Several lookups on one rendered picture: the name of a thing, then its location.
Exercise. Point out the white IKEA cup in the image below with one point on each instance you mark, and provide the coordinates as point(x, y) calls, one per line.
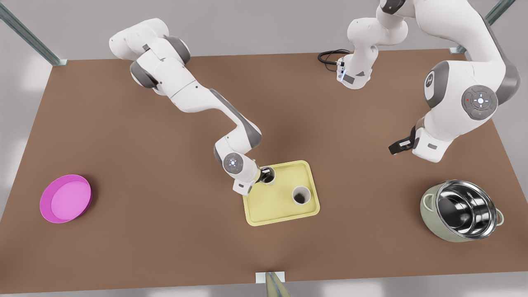
point(272, 176)
point(300, 195)

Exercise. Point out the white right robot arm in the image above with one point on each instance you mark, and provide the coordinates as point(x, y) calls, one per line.
point(185, 88)

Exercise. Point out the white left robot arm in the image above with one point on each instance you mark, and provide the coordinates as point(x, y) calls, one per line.
point(462, 95)

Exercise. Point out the yellow rectangular tray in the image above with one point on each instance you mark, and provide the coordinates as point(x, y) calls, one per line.
point(276, 206)

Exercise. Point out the green steel pot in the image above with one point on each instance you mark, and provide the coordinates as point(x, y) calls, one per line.
point(462, 210)

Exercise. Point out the pink round bowl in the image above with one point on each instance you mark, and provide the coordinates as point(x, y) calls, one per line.
point(66, 199)

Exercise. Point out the silver frame post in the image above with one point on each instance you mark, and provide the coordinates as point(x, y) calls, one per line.
point(273, 284)
point(29, 37)
point(493, 18)

